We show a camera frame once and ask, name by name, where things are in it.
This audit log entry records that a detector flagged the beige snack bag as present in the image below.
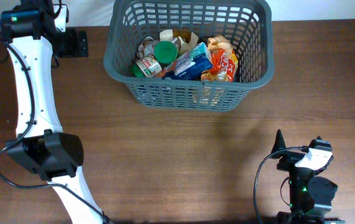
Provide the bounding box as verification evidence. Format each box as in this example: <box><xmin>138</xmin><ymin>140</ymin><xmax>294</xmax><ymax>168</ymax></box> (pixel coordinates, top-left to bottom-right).
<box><xmin>136</xmin><ymin>29</ymin><xmax>199</xmax><ymax>60</ymax></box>

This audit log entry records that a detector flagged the green lid jar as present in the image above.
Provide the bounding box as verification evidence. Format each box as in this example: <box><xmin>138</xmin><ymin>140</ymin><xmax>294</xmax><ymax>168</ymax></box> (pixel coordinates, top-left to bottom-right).
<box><xmin>130</xmin><ymin>55</ymin><xmax>162</xmax><ymax>78</ymax></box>
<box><xmin>154</xmin><ymin>41</ymin><xmax>178</xmax><ymax>65</ymax></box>

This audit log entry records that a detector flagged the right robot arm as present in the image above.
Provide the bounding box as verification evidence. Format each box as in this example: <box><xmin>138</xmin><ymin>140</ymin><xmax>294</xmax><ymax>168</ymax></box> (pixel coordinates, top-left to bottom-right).
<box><xmin>271</xmin><ymin>130</ymin><xmax>345</xmax><ymax>224</ymax></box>

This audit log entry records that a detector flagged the blue white carton box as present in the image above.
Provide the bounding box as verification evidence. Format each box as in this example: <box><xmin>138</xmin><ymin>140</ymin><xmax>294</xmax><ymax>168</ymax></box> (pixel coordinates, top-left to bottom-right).
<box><xmin>161</xmin><ymin>42</ymin><xmax>213</xmax><ymax>80</ymax></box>

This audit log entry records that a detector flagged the tan orange snack bag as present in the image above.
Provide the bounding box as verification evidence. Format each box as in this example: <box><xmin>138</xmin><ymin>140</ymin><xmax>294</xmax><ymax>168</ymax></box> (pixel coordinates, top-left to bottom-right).
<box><xmin>201</xmin><ymin>35</ymin><xmax>238</xmax><ymax>82</ymax></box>

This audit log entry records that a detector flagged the grey plastic shopping basket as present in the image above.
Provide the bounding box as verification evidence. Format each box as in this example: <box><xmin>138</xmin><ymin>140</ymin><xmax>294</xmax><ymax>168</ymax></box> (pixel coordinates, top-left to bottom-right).
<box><xmin>103</xmin><ymin>0</ymin><xmax>275</xmax><ymax>111</ymax></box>

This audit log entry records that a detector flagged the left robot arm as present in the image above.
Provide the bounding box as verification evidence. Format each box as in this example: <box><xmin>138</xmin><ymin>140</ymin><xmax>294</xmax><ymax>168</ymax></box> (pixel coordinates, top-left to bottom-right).
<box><xmin>0</xmin><ymin>1</ymin><xmax>110</xmax><ymax>223</ymax></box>

